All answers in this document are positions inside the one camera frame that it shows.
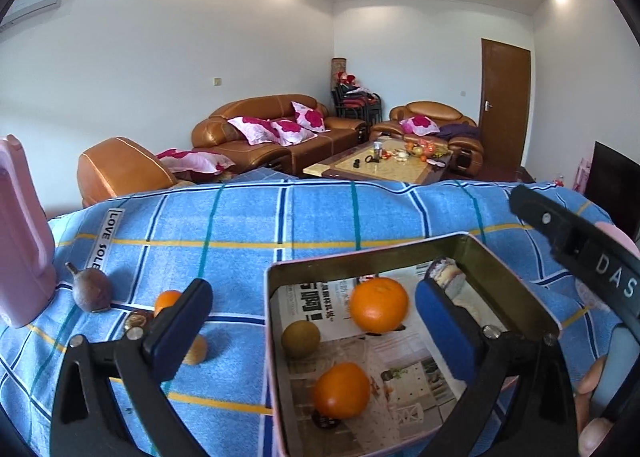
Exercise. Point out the wooden coffee table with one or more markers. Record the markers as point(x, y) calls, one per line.
point(390, 169)

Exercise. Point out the medium orange tangerine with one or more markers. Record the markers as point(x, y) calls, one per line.
point(342, 389)

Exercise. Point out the walnut stuffed date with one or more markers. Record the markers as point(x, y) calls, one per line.
point(137, 322)
point(322, 421)

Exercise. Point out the stacked dark chairs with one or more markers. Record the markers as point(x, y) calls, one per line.
point(357, 104)

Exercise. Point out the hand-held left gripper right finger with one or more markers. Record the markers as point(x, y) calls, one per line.
point(445, 332)

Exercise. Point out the purple passion fruit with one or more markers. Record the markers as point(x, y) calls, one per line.
point(92, 289)

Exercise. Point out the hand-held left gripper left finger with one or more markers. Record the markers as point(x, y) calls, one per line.
point(182, 329)

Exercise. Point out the tall brown floor vase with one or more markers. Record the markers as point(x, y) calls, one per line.
point(337, 66)

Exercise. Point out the orange leather armchair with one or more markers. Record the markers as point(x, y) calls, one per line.
point(120, 167)
point(430, 109)

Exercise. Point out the black flat television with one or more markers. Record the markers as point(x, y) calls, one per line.
point(615, 177)

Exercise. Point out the blue plaid cloth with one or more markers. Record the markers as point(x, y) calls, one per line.
point(350, 217)

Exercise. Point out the pink electric kettle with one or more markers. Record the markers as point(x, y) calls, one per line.
point(25, 237)

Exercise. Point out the orange leather sofa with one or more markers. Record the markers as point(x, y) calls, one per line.
point(250, 104)

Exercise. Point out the snack pile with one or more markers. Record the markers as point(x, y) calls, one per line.
point(420, 149)

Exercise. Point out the red plush toy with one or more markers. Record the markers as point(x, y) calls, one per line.
point(347, 78)

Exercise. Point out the pink floral pillow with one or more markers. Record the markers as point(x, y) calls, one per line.
point(420, 124)
point(252, 129)
point(292, 132)
point(310, 117)

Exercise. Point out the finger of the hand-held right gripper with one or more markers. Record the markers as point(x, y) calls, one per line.
point(540, 214)

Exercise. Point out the brown wooden door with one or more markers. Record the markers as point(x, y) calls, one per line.
point(505, 102)

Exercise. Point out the pink cartoon cup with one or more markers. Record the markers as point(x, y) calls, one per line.
point(625, 237)

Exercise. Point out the pink biscuit tin box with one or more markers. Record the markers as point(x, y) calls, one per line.
point(500, 282)

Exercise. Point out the person's right hand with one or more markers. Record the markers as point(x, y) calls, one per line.
point(592, 379)

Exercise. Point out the large orange tangerine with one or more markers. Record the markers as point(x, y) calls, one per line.
point(378, 304)

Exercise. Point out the purple cloth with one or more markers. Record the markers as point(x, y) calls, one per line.
point(457, 131)

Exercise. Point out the round layered cake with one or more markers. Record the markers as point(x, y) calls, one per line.
point(447, 273)

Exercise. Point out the small orange tangerine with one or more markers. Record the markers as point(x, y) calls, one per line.
point(167, 302)

